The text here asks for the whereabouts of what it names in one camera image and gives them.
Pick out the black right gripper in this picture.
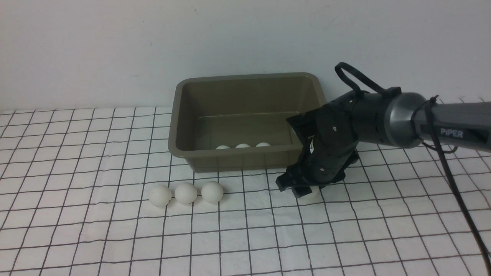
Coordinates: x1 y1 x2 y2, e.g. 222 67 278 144
275 103 358 199

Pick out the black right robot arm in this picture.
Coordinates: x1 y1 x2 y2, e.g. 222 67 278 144
276 92 491 199

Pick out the olive green plastic bin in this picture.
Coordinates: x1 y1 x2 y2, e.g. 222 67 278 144
168 73 326 173

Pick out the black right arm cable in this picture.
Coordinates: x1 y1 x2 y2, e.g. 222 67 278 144
334 62 491 265

